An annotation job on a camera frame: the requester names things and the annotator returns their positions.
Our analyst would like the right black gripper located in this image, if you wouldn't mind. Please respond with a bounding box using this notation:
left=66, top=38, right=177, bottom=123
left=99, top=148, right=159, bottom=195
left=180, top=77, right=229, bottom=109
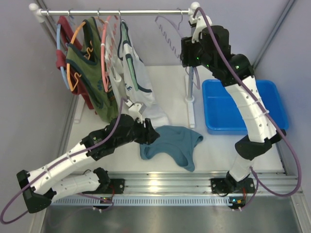
left=180, top=34, right=215, bottom=71

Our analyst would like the lavender plastic hanger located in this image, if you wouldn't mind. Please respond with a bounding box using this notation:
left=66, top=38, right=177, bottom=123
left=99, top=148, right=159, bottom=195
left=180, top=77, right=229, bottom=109
left=155, top=15, right=200, bottom=89

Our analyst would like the teal tank top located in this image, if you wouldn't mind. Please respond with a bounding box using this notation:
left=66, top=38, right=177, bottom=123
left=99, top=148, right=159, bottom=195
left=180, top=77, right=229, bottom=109
left=140, top=126, right=204, bottom=172

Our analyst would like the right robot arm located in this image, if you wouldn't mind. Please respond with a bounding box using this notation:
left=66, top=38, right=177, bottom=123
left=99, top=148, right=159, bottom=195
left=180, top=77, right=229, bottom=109
left=180, top=23, right=281, bottom=193

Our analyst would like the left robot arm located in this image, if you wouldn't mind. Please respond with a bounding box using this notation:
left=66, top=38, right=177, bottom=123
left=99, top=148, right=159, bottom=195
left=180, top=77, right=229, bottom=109
left=17, top=114, right=160, bottom=214

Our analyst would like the white navy-trimmed tank top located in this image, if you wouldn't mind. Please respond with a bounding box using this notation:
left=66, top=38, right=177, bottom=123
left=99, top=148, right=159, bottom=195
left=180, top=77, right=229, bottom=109
left=118, top=19, right=170, bottom=128

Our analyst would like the mint green hanger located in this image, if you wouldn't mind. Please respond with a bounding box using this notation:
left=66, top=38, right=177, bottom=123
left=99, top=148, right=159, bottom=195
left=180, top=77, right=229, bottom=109
left=121, top=21, right=138, bottom=91

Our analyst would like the pink hanger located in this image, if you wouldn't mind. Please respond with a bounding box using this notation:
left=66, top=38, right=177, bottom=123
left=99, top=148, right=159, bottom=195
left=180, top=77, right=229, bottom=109
left=101, top=16, right=112, bottom=93

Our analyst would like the white shirt on pink hanger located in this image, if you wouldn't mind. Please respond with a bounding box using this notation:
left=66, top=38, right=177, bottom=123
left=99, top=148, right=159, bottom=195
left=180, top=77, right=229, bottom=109
left=104, top=16, right=127, bottom=107

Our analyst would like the orange hanger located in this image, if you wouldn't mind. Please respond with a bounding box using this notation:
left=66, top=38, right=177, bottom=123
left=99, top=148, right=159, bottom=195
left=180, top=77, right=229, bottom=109
left=66, top=20, right=87, bottom=92

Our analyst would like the green tank top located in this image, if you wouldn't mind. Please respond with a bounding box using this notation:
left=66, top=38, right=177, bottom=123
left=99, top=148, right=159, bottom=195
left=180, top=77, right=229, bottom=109
left=66, top=17, right=119, bottom=122

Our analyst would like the light blue hanger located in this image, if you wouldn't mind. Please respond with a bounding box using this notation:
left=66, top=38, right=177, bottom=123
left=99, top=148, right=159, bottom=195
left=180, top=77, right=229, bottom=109
left=56, top=24, right=69, bottom=89

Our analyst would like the red tank top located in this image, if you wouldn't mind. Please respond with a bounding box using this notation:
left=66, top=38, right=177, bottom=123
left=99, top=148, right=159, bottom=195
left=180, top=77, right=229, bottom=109
left=56, top=16, right=94, bottom=110

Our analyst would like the blue plastic bin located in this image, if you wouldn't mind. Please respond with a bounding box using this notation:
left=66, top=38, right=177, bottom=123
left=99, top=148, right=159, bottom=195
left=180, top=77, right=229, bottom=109
left=202, top=80, right=289, bottom=135

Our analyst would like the white clothes rack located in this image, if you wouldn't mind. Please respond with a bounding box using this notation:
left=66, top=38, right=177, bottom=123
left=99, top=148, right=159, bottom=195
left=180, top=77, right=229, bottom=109
left=28, top=1, right=201, bottom=129

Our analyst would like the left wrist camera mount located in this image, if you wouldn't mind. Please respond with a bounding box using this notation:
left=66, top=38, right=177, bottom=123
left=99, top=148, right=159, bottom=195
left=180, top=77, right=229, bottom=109
left=125, top=99, right=146, bottom=122

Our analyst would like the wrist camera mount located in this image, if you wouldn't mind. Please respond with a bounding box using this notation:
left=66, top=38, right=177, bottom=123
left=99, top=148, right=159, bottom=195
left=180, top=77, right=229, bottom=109
left=190, top=16, right=207, bottom=43
left=125, top=99, right=146, bottom=122

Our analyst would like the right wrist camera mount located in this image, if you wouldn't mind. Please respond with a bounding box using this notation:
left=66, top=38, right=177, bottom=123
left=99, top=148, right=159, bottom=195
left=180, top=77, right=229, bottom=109
left=190, top=16, right=207, bottom=43

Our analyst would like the slotted cable duct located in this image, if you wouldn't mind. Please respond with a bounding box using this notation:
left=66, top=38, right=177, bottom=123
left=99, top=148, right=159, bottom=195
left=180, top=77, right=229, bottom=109
left=52, top=195, right=245, bottom=206

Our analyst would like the aluminium mounting rail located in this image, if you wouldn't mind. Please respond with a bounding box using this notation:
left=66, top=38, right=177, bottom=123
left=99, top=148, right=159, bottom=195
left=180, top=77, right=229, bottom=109
left=108, top=171, right=298, bottom=196

